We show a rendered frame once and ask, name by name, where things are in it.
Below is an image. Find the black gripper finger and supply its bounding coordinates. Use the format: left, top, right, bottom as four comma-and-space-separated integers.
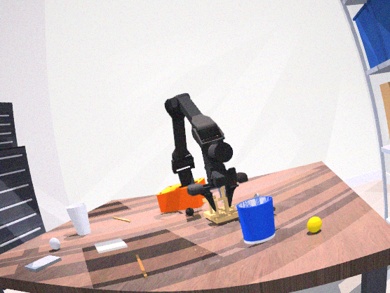
224, 184, 239, 207
202, 192, 217, 212

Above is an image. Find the yellow ball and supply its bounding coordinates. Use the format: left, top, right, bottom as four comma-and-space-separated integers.
307, 217, 322, 233

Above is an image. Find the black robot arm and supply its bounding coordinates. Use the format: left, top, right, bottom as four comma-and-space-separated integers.
164, 93, 237, 188

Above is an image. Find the blue mug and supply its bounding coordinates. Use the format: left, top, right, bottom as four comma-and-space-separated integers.
237, 196, 275, 244

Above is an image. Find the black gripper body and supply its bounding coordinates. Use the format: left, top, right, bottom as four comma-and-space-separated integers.
187, 163, 248, 196

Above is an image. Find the white ball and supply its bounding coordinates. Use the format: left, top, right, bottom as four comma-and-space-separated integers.
49, 238, 60, 250

